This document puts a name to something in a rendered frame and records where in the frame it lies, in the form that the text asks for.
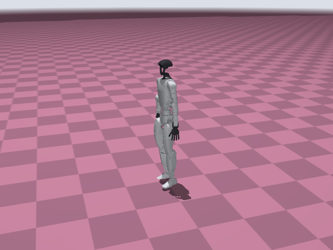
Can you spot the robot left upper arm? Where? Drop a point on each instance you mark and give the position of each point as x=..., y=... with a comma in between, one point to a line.
x=173, y=95

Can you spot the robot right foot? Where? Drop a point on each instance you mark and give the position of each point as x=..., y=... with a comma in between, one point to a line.
x=163, y=176

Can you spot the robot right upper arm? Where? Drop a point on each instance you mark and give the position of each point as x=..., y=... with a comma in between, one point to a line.
x=157, y=97

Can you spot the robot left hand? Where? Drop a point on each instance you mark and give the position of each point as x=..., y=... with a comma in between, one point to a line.
x=174, y=133

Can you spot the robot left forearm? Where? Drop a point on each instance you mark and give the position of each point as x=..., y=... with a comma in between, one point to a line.
x=175, y=114

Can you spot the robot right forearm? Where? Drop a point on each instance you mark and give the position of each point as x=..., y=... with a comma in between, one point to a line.
x=158, y=108

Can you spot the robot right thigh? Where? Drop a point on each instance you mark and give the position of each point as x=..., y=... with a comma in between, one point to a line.
x=158, y=132

